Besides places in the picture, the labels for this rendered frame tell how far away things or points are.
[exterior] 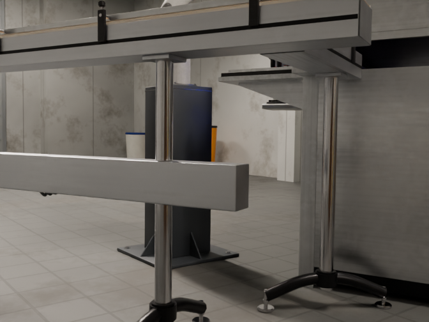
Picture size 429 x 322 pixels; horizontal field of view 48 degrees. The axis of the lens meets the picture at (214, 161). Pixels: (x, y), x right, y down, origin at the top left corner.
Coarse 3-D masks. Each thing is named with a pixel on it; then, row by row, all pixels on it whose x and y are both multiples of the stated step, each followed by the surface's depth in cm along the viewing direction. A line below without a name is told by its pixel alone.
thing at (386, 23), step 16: (368, 0) 181; (384, 0) 178; (400, 0) 175; (416, 0) 173; (384, 16) 178; (400, 16) 176; (416, 16) 173; (384, 32) 179; (400, 32) 176; (416, 32) 173
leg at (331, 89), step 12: (336, 72) 164; (324, 84) 169; (336, 84) 167; (324, 96) 169; (336, 96) 168; (324, 108) 169; (336, 108) 168; (324, 120) 169; (336, 120) 169; (324, 132) 169; (336, 132) 169; (324, 144) 169; (336, 144) 170; (324, 156) 169; (324, 168) 170; (324, 180) 170; (324, 192) 170; (324, 204) 170; (324, 216) 170; (324, 228) 170; (324, 240) 171; (324, 252) 171; (324, 264) 171; (324, 288) 171
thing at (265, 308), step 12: (300, 276) 172; (312, 276) 171; (324, 276) 170; (336, 276) 171; (348, 276) 173; (276, 288) 170; (288, 288) 170; (360, 288) 174; (372, 288) 174; (384, 288) 175; (264, 300) 171; (384, 300) 176; (264, 312) 169
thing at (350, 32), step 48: (240, 0) 119; (288, 0) 120; (336, 0) 105; (0, 48) 159; (48, 48) 148; (96, 48) 139; (144, 48) 131; (192, 48) 124; (240, 48) 120; (288, 48) 119
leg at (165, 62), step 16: (160, 64) 133; (160, 80) 133; (160, 96) 134; (160, 112) 134; (160, 128) 134; (160, 144) 134; (160, 160) 135; (160, 208) 135; (160, 224) 136; (160, 240) 136; (160, 256) 136; (160, 272) 136; (160, 288) 137; (160, 304) 137
